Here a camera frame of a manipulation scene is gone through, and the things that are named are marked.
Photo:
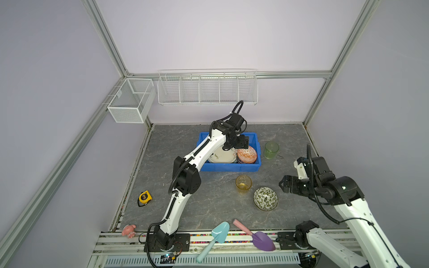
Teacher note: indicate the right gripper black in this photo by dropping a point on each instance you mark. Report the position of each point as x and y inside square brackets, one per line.
[294, 180]

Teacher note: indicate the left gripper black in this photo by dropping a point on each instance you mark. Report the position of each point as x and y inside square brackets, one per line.
[243, 144]

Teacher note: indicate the red patterned bowl underneath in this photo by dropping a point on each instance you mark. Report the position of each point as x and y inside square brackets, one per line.
[247, 156]

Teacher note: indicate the cream floral plate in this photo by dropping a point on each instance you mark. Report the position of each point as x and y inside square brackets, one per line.
[221, 156]

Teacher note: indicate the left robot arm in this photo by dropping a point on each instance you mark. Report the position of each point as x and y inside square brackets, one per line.
[225, 133]

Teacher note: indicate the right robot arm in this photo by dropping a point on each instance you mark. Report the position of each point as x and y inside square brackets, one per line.
[341, 201]

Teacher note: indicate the blue plastic bin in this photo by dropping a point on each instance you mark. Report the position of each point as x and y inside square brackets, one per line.
[237, 167]

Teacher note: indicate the green leaf bowl bottom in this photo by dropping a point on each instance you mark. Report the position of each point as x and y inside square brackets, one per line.
[265, 199]

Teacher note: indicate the green glass cup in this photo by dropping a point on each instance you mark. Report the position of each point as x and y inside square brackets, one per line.
[271, 150]

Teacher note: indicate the yellow glass cup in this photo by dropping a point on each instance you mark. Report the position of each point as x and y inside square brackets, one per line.
[243, 183]

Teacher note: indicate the light blue toy shovel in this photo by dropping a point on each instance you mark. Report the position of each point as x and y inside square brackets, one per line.
[219, 234]

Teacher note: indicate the yellow tape measure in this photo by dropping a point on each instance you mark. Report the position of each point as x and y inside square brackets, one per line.
[144, 198]

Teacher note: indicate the pink object at base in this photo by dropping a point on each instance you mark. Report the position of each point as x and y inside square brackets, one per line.
[129, 231]

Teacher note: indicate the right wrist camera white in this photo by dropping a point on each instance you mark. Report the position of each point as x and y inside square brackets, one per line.
[300, 166]

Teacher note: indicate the white wire wall rack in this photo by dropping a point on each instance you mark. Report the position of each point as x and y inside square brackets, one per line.
[207, 87]

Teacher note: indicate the purple toy shovel pink handle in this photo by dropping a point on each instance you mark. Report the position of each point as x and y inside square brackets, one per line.
[259, 239]

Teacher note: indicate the white mesh wall basket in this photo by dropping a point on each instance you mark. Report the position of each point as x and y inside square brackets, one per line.
[132, 101]

